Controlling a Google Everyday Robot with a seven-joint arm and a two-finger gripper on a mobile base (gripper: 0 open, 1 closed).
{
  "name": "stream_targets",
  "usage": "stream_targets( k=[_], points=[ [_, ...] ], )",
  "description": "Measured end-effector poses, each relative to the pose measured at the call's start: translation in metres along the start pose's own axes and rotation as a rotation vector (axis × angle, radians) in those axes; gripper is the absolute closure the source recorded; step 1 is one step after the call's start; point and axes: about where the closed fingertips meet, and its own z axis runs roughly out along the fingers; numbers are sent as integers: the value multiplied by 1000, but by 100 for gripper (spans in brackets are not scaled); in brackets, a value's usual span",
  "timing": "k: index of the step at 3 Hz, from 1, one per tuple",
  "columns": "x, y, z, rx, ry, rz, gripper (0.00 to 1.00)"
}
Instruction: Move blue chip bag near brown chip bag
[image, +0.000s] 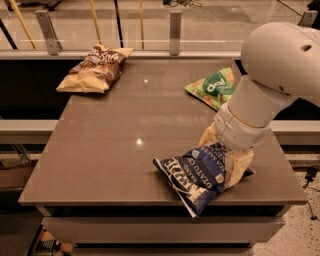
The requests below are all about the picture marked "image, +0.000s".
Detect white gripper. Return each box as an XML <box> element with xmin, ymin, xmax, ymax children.
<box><xmin>198</xmin><ymin>103</ymin><xmax>270</xmax><ymax>188</ymax></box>

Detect blue kettle chip bag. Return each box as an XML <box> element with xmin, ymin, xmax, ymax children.
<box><xmin>153</xmin><ymin>142</ymin><xmax>254</xmax><ymax>218</ymax></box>

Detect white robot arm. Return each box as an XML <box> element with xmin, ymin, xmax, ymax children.
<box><xmin>199</xmin><ymin>22</ymin><xmax>320</xmax><ymax>187</ymax></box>

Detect green chip bag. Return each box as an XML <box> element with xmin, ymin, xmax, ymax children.
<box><xmin>185</xmin><ymin>67</ymin><xmax>235</xmax><ymax>111</ymax></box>

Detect brown chip bag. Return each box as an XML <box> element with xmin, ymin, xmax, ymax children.
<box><xmin>56</xmin><ymin>44</ymin><xmax>134</xmax><ymax>94</ymax></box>

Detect grey drawer front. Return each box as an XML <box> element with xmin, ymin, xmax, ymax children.
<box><xmin>42</xmin><ymin>217</ymin><xmax>284</xmax><ymax>244</ymax></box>

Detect items on lower shelf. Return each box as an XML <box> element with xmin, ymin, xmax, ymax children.
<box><xmin>31</xmin><ymin>230</ymin><xmax>73</xmax><ymax>256</ymax></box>

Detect cardboard box lower left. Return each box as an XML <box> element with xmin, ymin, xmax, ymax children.
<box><xmin>0</xmin><ymin>160</ymin><xmax>37</xmax><ymax>189</ymax></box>

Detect black floor cable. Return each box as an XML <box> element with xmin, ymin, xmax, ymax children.
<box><xmin>293</xmin><ymin>165</ymin><xmax>320</xmax><ymax>222</ymax></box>

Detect middle metal railing bracket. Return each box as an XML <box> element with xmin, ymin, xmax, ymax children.
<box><xmin>169</xmin><ymin>10</ymin><xmax>182</xmax><ymax>56</ymax></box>

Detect metal railing bracket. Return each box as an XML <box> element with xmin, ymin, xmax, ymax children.
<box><xmin>35</xmin><ymin>10</ymin><xmax>62</xmax><ymax>55</ymax></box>
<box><xmin>298</xmin><ymin>10</ymin><xmax>318</xmax><ymax>27</ymax></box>
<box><xmin>169</xmin><ymin>10</ymin><xmax>182</xmax><ymax>56</ymax></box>

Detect right metal railing bracket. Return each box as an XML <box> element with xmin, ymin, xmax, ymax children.
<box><xmin>298</xmin><ymin>10</ymin><xmax>318</xmax><ymax>27</ymax></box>

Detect left metal railing bracket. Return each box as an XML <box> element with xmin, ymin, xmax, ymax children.
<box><xmin>35</xmin><ymin>10</ymin><xmax>62</xmax><ymax>55</ymax></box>

